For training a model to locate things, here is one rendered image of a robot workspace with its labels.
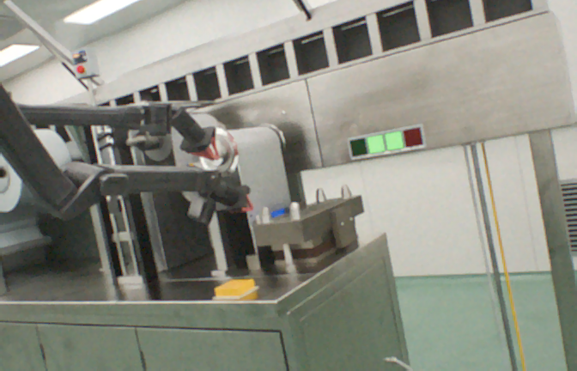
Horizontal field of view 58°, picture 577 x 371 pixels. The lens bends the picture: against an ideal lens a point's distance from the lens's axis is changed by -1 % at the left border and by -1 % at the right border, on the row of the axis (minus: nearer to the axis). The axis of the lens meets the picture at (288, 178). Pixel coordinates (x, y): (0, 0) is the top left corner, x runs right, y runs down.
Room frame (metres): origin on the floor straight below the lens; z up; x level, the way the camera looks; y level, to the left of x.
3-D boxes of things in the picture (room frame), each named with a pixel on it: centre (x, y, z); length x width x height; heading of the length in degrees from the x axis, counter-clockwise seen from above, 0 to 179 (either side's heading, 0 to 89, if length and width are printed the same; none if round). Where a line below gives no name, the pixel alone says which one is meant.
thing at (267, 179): (1.61, 0.07, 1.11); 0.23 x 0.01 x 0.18; 147
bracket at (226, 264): (1.53, 0.24, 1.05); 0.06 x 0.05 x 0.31; 147
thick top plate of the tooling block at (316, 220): (1.58, -0.05, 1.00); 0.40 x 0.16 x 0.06; 147
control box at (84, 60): (1.86, 0.63, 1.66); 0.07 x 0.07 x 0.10; 73
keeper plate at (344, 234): (1.54, -0.14, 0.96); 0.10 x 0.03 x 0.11; 147
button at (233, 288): (1.26, 0.18, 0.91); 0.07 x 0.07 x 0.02; 57
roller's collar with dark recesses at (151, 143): (1.66, 0.41, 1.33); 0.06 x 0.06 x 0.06; 57
